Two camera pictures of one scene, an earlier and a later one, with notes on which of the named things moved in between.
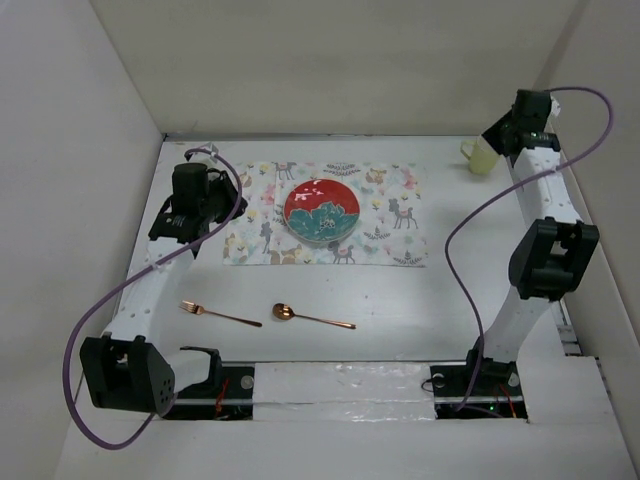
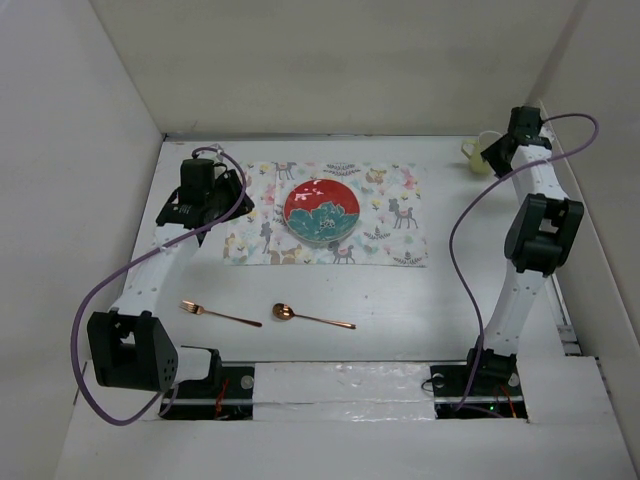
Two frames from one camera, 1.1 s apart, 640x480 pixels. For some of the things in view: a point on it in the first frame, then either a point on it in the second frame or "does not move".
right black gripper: [490, 134] → [492, 153]
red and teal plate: [321, 210] does not move
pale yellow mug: [481, 159] does not move
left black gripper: [219, 180] does not move
